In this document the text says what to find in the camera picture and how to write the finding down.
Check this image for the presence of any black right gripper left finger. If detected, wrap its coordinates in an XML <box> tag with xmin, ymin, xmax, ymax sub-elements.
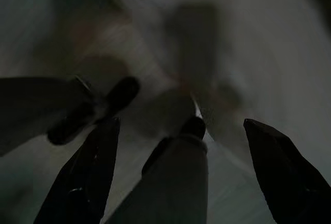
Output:
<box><xmin>33</xmin><ymin>116</ymin><xmax>121</xmax><ymax>224</ymax></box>

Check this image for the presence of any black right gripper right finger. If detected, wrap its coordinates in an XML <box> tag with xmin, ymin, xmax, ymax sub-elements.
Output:
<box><xmin>243</xmin><ymin>118</ymin><xmax>331</xmax><ymax>224</ymax></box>

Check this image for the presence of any grey robot right leg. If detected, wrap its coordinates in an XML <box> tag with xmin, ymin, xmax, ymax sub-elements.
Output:
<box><xmin>104</xmin><ymin>116</ymin><xmax>209</xmax><ymax>224</ymax></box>

